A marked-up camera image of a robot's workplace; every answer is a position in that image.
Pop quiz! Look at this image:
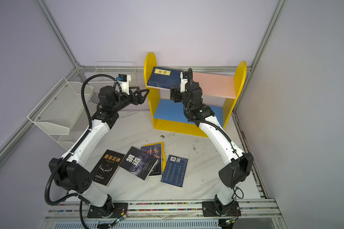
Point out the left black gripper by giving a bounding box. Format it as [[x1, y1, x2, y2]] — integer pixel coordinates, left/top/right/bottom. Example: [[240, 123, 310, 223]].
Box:
[[112, 87, 149, 113]]

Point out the navy blue book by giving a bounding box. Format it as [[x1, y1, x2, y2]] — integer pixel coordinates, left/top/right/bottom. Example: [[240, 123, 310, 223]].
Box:
[[147, 82, 180, 90], [147, 67, 182, 85], [161, 155, 188, 188]]

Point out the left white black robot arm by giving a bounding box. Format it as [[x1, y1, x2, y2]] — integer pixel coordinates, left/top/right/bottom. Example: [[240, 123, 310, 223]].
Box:
[[45, 86, 149, 215]]

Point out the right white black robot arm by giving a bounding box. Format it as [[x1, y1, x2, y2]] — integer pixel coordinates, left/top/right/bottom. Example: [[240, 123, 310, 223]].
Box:
[[171, 79, 253, 216]]

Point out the yellow pink blue bookshelf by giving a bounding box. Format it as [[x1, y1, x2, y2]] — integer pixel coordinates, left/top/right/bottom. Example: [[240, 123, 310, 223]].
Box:
[[143, 52, 247, 137]]

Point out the dark blue yellow-edged book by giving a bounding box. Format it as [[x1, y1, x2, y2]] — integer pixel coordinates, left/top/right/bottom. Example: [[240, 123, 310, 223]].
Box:
[[141, 142, 166, 177]]

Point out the black wolf cover book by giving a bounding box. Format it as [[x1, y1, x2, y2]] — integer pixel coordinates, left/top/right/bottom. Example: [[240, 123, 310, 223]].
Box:
[[119, 147, 157, 180]]

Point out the white mesh tiered rack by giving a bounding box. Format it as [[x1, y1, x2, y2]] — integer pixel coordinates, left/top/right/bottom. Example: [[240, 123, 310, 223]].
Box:
[[27, 78, 88, 150]]

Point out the black antler cover book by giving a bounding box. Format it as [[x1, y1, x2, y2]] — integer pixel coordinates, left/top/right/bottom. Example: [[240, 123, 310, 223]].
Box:
[[92, 150, 125, 186]]

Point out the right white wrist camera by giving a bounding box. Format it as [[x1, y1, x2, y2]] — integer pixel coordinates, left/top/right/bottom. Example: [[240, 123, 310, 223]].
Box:
[[180, 71, 189, 93]]

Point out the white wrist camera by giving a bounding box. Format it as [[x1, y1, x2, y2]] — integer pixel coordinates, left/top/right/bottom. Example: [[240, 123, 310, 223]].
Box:
[[117, 74, 131, 95], [180, 71, 189, 93]]

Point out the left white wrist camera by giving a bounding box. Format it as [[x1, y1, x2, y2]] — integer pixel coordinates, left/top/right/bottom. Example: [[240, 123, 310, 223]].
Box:
[[117, 74, 131, 95]]

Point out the left black corrugated cable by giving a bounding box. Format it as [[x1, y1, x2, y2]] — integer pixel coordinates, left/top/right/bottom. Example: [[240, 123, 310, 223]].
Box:
[[44, 74, 117, 229]]

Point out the white wire basket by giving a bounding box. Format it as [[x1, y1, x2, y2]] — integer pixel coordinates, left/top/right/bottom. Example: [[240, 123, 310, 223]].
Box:
[[88, 62, 138, 93]]

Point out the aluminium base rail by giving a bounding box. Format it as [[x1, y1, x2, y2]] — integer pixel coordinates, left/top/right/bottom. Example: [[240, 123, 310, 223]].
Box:
[[41, 199, 287, 229]]

